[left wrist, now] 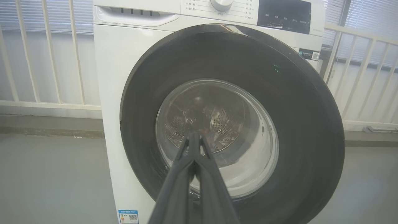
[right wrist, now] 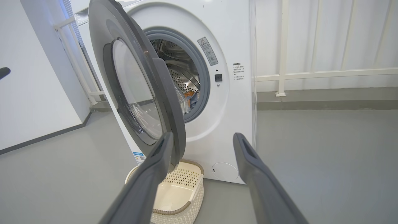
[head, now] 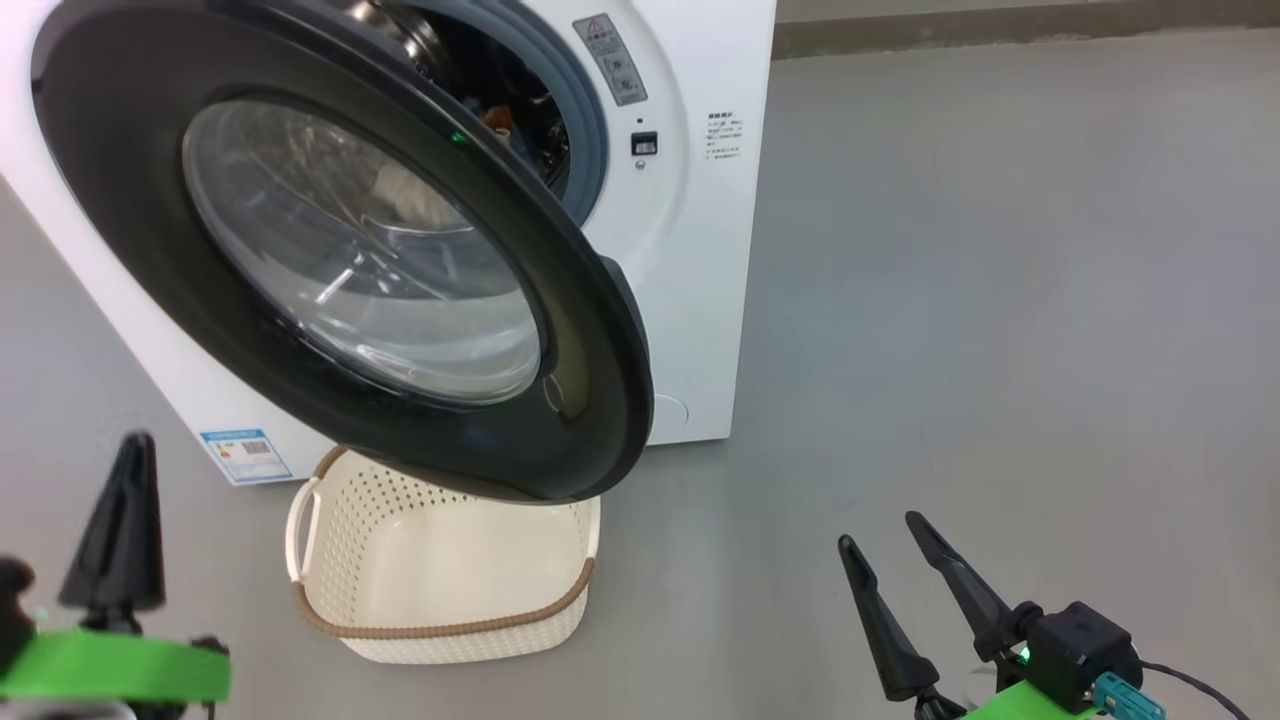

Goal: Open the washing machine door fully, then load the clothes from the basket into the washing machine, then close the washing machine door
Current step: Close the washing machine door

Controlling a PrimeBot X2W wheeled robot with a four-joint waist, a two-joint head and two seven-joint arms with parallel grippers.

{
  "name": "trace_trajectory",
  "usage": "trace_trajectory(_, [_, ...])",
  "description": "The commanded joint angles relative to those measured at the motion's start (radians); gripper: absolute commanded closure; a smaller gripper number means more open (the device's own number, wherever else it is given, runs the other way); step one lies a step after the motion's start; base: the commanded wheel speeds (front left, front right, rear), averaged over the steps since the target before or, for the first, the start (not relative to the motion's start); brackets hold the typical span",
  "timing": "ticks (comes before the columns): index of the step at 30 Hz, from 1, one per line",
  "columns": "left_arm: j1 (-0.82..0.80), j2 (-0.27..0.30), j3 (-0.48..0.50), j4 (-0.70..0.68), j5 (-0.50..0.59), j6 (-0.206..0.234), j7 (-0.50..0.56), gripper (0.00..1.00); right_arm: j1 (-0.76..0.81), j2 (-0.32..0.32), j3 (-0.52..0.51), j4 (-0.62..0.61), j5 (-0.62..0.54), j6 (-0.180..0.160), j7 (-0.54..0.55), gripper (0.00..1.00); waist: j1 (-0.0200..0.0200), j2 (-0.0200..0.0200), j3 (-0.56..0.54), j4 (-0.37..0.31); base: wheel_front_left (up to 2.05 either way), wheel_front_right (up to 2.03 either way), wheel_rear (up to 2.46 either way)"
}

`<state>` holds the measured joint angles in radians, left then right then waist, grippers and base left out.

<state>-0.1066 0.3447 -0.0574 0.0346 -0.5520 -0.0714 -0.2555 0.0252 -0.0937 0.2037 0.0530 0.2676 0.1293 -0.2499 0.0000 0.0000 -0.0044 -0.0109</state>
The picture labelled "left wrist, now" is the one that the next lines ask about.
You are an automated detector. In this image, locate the dark QR code sticker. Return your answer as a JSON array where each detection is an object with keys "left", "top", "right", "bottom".
[{"left": 298, "top": 48, "right": 320, "bottom": 62}]

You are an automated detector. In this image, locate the black washer display panel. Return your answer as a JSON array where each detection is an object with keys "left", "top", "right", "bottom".
[{"left": 257, "top": 0, "right": 312, "bottom": 35}]

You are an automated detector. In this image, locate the glass washing machine door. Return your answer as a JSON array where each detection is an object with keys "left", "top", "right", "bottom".
[{"left": 120, "top": 24, "right": 345, "bottom": 224}]

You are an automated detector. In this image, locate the grey flat floor strip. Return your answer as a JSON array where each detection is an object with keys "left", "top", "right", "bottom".
[{"left": 363, "top": 125, "right": 398, "bottom": 134}]

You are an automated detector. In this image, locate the white detergent drawer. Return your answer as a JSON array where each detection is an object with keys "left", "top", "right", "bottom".
[{"left": 94, "top": 5, "right": 180, "bottom": 27}]

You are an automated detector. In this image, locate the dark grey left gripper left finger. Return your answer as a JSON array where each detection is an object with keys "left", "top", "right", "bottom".
[{"left": 149, "top": 132, "right": 196, "bottom": 224}]

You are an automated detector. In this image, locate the white railing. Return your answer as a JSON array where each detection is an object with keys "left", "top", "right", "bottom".
[
  {"left": 322, "top": 22, "right": 398, "bottom": 131},
  {"left": 0, "top": 0, "right": 102, "bottom": 111}
]

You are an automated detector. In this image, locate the perforated steel washer drum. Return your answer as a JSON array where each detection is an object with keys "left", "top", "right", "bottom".
[{"left": 162, "top": 90, "right": 249, "bottom": 156}]

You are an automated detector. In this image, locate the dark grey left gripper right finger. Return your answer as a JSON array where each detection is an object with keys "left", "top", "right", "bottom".
[{"left": 195, "top": 132, "right": 240, "bottom": 224}]

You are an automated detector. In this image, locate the white round control knob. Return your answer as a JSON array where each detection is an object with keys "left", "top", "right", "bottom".
[{"left": 211, "top": 0, "right": 234, "bottom": 12}]

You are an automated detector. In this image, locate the white front-load washing machine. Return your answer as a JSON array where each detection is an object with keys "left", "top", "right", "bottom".
[{"left": 93, "top": 0, "right": 326, "bottom": 224}]

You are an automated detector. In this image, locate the blue energy label sticker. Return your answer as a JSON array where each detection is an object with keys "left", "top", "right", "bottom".
[{"left": 118, "top": 209, "right": 139, "bottom": 224}]

